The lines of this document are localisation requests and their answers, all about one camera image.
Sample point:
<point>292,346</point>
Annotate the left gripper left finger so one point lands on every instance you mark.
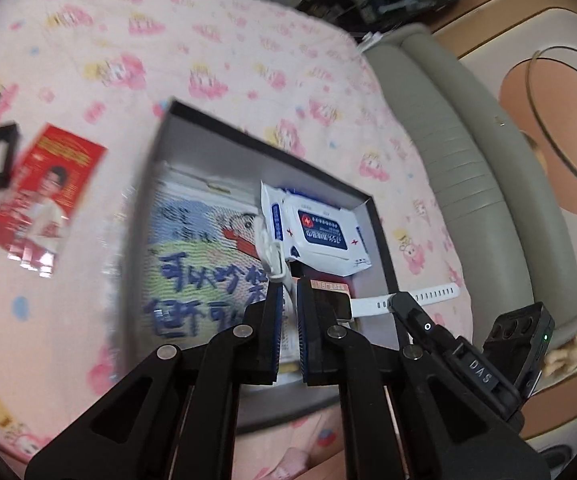
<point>265,317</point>

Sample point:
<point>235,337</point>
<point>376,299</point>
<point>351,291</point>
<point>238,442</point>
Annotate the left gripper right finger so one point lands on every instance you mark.
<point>318,362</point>

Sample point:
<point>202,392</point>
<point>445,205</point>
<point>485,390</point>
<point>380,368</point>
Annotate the black Smart Devil box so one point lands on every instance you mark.
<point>331,289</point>

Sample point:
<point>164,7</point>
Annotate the white smart watch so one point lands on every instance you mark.
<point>373,299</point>

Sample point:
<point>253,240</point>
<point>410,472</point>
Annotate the cartoon diamond painting kit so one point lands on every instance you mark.
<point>200,268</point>

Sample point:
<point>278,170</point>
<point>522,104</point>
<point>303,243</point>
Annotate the white wet wipes pack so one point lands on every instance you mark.
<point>323,237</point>

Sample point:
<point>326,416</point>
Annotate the black cardboard storage box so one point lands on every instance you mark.
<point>199,144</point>

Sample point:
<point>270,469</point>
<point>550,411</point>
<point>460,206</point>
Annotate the red portrait envelope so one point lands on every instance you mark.
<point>47,184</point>

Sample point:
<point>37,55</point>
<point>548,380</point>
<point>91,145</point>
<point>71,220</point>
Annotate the pink cartoon print blanket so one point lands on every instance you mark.
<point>106,70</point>

